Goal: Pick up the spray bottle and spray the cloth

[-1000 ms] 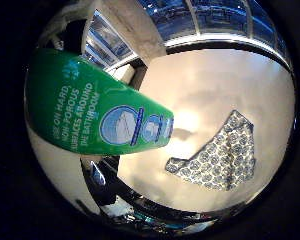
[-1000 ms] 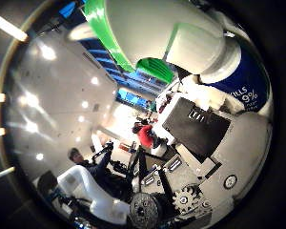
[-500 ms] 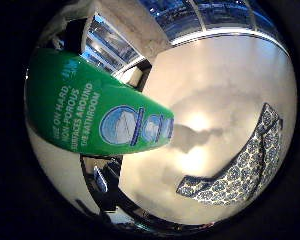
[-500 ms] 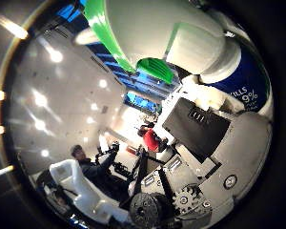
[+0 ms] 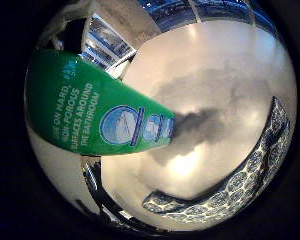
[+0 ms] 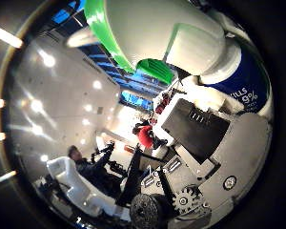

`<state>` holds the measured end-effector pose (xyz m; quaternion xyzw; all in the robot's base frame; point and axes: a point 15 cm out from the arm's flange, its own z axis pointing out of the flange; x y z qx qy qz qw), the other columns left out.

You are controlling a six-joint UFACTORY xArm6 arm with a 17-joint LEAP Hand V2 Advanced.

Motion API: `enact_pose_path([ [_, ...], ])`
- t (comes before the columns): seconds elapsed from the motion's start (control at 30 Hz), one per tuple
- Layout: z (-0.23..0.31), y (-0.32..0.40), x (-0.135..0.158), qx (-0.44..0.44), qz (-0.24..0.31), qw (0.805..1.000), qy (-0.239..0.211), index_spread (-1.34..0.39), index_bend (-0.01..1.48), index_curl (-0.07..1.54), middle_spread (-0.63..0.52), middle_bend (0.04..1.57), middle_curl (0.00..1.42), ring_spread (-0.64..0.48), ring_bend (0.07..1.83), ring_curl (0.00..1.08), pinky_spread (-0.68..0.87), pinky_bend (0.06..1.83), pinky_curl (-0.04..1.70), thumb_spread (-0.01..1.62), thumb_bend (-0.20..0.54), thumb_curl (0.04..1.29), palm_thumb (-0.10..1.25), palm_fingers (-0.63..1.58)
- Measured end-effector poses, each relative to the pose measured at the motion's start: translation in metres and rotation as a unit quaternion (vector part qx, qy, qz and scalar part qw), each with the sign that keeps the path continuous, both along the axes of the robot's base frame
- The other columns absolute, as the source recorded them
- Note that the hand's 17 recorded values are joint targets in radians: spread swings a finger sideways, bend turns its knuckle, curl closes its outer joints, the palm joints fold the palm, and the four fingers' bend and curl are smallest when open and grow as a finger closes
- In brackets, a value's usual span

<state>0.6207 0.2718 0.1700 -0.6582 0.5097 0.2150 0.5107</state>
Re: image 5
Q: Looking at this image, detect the green spray bottle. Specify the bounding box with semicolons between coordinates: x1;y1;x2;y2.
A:
24;48;176;157

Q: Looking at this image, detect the blue white patterned cloth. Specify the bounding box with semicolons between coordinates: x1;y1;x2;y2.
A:
141;95;292;224

